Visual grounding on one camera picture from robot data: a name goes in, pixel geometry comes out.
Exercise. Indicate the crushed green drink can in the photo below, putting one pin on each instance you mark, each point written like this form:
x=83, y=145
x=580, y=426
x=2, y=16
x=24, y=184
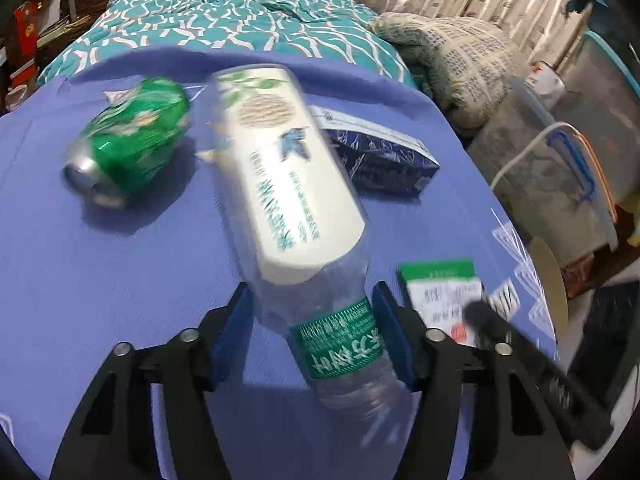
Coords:
x=135, y=135

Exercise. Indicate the grey patterned pillow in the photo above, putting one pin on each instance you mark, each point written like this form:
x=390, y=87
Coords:
x=460, y=60

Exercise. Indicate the large storage box blue lid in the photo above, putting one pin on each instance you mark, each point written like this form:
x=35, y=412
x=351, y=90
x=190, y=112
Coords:
x=605, y=90

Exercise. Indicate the dark blue drink carton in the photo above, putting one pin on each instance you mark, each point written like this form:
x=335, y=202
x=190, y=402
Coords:
x=385, y=160

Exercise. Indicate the red gift box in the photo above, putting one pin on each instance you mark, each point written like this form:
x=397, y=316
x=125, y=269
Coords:
x=25, y=25

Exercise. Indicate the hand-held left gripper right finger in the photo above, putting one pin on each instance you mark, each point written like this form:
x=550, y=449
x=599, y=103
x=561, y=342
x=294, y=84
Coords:
x=395, y=340

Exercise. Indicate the teal patterned duvet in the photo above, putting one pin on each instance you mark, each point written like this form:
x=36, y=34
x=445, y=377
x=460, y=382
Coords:
x=225, y=5

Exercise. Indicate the clear storage box orange lid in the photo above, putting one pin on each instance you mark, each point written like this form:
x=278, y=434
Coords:
x=550, y=200

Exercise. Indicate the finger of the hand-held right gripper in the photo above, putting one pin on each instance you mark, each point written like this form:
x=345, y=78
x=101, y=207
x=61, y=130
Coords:
x=565, y=395

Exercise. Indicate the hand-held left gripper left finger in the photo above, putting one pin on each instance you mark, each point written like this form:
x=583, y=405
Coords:
x=227, y=345

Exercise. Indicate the red paper bag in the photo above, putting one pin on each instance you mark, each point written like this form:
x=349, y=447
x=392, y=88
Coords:
x=577, y=270

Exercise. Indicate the clear plastic bottle white label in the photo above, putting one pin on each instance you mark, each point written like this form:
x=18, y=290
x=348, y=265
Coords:
x=285, y=185

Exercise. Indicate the wooden nightstand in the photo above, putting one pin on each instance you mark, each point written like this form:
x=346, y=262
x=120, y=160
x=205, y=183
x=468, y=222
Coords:
x=55, y=45

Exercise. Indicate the white enamel mug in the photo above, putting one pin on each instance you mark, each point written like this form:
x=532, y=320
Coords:
x=545, y=82

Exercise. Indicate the round cardboard bin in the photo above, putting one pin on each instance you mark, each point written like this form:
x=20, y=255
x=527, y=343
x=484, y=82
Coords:
x=547, y=280

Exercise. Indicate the white packet green edge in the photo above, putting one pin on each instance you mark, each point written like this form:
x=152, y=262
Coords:
x=440, y=295

